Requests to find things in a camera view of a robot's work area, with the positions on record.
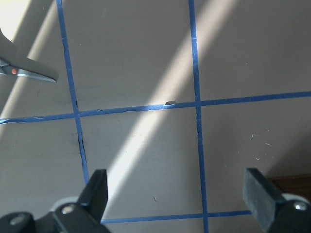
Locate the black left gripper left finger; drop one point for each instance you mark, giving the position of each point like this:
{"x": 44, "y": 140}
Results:
{"x": 84, "y": 215}

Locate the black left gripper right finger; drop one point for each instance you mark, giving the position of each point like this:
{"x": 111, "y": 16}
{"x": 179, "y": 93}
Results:
{"x": 275, "y": 211}

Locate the red and white scissors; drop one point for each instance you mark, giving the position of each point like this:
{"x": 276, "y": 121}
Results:
{"x": 7, "y": 69}

